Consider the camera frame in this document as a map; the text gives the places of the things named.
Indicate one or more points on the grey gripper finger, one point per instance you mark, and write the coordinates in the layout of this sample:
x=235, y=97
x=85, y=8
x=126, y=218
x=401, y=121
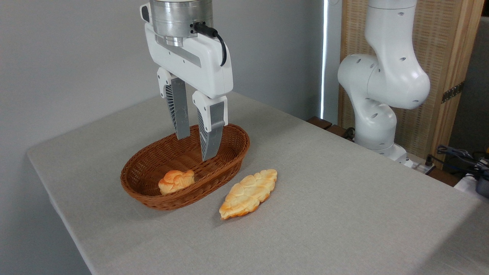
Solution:
x=179, y=110
x=212, y=130

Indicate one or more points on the bright vertical window strip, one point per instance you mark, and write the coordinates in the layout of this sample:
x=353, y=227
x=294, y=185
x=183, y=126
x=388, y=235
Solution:
x=324, y=57

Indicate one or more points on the small golden bread roll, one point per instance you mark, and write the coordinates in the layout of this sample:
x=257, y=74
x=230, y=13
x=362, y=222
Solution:
x=175, y=182

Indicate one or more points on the grey tablecloth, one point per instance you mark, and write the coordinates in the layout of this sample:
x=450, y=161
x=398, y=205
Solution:
x=324, y=214

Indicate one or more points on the brown wicker oval basket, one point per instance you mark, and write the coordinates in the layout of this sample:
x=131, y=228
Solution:
x=225, y=160

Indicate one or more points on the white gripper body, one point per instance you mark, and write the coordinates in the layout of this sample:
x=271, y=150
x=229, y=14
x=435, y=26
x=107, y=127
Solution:
x=206, y=65

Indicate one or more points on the long flat golden bread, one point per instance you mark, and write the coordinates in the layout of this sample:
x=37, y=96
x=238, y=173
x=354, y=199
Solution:
x=248, y=194

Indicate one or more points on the dark wooden furniture edge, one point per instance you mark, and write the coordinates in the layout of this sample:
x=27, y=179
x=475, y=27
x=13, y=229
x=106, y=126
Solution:
x=324, y=124

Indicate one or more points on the metal screen hinge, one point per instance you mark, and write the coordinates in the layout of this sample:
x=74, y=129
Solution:
x=452, y=92

